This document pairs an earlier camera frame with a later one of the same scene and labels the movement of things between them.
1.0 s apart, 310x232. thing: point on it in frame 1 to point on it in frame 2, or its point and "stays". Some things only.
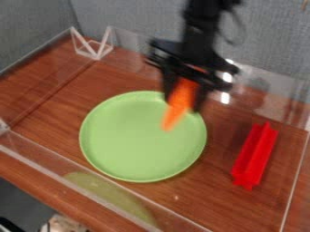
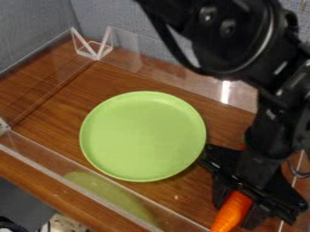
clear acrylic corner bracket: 93,49 stays
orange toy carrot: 184,93 to 233,212
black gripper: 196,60 to 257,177
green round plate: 126,146 stays
